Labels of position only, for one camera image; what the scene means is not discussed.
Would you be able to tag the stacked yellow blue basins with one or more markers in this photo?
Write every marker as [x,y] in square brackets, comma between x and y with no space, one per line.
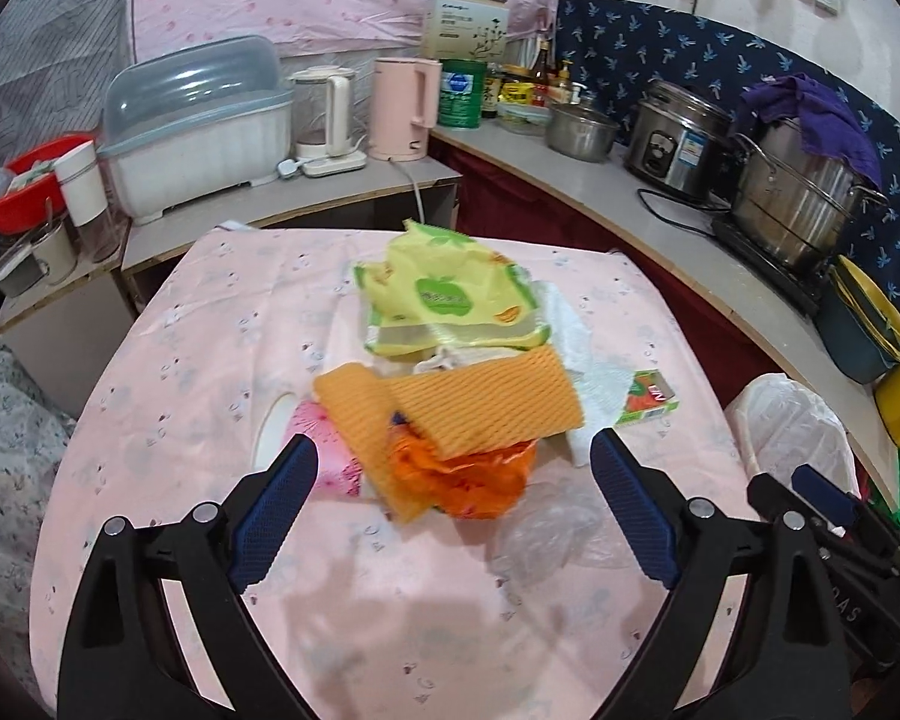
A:
[859,325]

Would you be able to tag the yellow condiment jar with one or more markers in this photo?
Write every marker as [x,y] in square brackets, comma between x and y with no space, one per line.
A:
[516,85]

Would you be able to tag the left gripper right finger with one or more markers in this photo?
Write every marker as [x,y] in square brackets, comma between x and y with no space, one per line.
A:
[786,655]

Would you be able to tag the black induction cooker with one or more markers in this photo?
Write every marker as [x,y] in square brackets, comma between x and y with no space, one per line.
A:
[801,286]

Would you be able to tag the dark sauce bottle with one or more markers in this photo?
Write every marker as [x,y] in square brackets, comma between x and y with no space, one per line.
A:
[540,73]

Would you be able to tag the green milk powder tin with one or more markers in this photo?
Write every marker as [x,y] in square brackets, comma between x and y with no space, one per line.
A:
[460,92]

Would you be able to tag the white tumbler cup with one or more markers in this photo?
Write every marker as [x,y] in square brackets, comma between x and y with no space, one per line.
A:
[81,182]

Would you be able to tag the pink electric kettle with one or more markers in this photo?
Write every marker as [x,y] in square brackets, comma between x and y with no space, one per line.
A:
[403,108]

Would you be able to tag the large steel steamer pot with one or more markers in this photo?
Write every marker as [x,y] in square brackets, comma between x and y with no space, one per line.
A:
[794,205]

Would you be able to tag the white glass electric kettle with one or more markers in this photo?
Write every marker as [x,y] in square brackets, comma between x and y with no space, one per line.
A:
[322,140]

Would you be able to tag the white lined trash bin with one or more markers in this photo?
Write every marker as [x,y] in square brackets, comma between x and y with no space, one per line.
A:
[779,424]

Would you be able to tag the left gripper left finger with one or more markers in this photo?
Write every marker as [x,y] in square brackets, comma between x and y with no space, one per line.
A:
[121,655]

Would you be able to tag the steel rice cooker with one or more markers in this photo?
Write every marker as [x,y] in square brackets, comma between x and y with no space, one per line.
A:
[678,140]

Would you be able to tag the yellow green apple bag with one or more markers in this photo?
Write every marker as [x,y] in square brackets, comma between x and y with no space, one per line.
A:
[437,287]

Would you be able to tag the purple towel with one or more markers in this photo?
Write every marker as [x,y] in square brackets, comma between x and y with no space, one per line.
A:
[829,127]

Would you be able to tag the orange plastic bag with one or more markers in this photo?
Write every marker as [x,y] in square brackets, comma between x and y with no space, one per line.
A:
[478,486]

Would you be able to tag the small steel pot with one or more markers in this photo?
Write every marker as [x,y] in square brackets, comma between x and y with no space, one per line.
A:
[579,132]

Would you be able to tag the small red green box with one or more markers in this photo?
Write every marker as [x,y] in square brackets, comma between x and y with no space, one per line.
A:
[649,397]

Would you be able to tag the white cardboard box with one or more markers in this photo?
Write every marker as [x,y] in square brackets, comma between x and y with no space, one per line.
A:
[465,29]

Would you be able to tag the navy floral cloth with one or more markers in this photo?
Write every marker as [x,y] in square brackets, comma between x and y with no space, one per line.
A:
[615,47]

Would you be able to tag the pink paper cup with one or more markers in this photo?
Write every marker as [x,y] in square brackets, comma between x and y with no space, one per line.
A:
[340,475]

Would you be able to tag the clear plastic bag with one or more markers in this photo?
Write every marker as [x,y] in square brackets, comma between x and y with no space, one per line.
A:
[554,526]

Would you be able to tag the white dish drainer box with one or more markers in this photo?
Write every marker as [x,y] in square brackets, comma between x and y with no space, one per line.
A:
[192,123]

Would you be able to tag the red plastic basin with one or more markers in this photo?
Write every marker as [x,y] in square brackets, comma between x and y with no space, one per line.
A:
[24,209]

